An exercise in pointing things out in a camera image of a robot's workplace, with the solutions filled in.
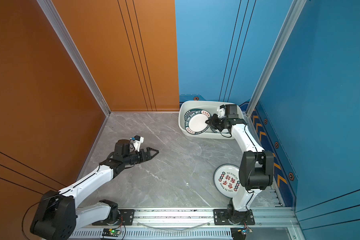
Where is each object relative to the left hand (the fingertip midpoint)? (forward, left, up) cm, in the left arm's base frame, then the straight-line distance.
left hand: (155, 152), depth 83 cm
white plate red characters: (-11, -41, -12) cm, 44 cm away
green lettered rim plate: (+15, -24, +3) cm, 28 cm away
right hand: (+18, -29, +7) cm, 34 cm away
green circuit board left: (-36, +18, -14) cm, 42 cm away
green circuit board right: (-35, -43, -13) cm, 57 cm away
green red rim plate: (+24, -24, +5) cm, 34 cm away
